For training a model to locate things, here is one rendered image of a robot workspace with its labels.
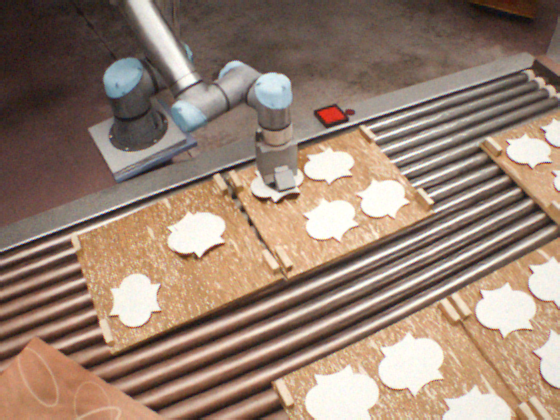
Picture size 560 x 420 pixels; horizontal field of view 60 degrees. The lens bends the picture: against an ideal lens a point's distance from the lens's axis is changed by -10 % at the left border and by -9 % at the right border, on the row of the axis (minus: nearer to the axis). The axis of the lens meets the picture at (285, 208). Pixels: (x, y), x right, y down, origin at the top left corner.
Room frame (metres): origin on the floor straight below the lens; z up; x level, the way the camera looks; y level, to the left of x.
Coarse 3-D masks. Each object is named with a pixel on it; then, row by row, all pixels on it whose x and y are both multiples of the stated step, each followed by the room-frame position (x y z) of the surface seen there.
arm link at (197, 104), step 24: (120, 0) 1.04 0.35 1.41; (144, 0) 1.04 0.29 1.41; (144, 24) 1.00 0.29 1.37; (144, 48) 0.99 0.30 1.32; (168, 48) 0.97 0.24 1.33; (168, 72) 0.94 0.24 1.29; (192, 72) 0.94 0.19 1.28; (192, 96) 0.90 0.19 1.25; (216, 96) 0.91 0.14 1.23; (192, 120) 0.86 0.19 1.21
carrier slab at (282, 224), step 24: (336, 144) 1.07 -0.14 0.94; (360, 144) 1.07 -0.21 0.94; (360, 168) 0.98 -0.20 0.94; (384, 168) 0.98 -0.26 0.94; (312, 192) 0.90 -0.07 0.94; (336, 192) 0.90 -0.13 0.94; (360, 192) 0.89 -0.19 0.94; (408, 192) 0.89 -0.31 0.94; (264, 216) 0.82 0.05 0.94; (288, 216) 0.82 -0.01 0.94; (360, 216) 0.82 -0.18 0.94; (408, 216) 0.81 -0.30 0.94; (432, 216) 0.82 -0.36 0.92; (264, 240) 0.76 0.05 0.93; (288, 240) 0.75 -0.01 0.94; (312, 240) 0.75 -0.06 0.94; (360, 240) 0.74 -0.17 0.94; (312, 264) 0.68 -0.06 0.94
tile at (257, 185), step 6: (258, 174) 0.94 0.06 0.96; (300, 174) 0.94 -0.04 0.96; (258, 180) 0.92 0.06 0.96; (300, 180) 0.92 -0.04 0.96; (252, 186) 0.90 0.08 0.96; (258, 186) 0.90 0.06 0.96; (264, 186) 0.90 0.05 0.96; (270, 186) 0.90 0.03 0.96; (300, 186) 0.91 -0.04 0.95; (252, 192) 0.89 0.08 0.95; (258, 192) 0.88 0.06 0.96; (264, 192) 0.88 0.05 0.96; (270, 192) 0.88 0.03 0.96; (276, 192) 0.88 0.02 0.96; (288, 192) 0.88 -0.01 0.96; (294, 192) 0.88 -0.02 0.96; (300, 192) 0.88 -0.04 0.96; (264, 198) 0.87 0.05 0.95; (270, 198) 0.87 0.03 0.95; (276, 198) 0.86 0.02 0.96
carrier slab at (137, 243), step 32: (192, 192) 0.91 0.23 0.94; (128, 224) 0.81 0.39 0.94; (160, 224) 0.81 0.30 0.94; (224, 224) 0.80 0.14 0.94; (96, 256) 0.71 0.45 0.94; (128, 256) 0.71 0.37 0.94; (160, 256) 0.71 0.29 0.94; (192, 256) 0.71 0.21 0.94; (224, 256) 0.71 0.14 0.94; (256, 256) 0.71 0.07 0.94; (96, 288) 0.62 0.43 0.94; (160, 288) 0.62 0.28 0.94; (192, 288) 0.62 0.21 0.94; (224, 288) 0.62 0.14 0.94; (256, 288) 0.62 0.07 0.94; (160, 320) 0.54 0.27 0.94; (192, 320) 0.55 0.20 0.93
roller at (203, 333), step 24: (504, 192) 0.90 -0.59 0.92; (456, 216) 0.82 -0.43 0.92; (480, 216) 0.83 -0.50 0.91; (408, 240) 0.75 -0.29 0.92; (432, 240) 0.76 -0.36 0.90; (360, 264) 0.69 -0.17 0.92; (384, 264) 0.70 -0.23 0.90; (288, 288) 0.63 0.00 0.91; (312, 288) 0.63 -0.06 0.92; (240, 312) 0.57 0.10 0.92; (264, 312) 0.57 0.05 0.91; (192, 336) 0.51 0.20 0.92; (216, 336) 0.52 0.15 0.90; (120, 360) 0.45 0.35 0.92; (144, 360) 0.46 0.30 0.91
